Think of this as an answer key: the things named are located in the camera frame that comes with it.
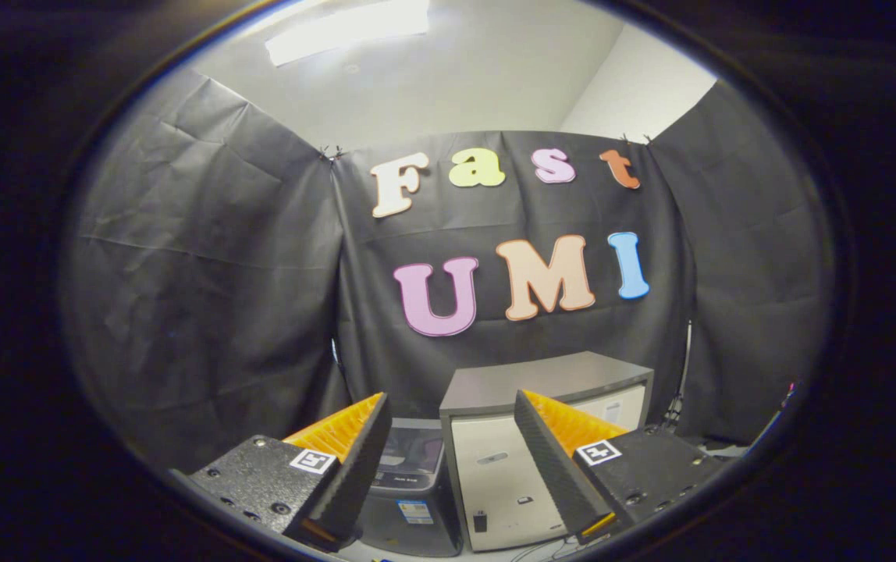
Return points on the white pole with pink tip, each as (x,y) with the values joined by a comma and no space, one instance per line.
(772,428)

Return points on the beige cabinet with dark top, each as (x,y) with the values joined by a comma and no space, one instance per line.
(495,476)

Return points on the black backdrop cloth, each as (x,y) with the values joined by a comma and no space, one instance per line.
(206,297)

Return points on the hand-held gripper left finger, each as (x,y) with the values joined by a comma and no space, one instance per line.
(354,476)

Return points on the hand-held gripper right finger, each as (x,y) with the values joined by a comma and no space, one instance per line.
(553,476)

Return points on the dark grey washing machine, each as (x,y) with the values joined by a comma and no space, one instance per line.
(393,540)

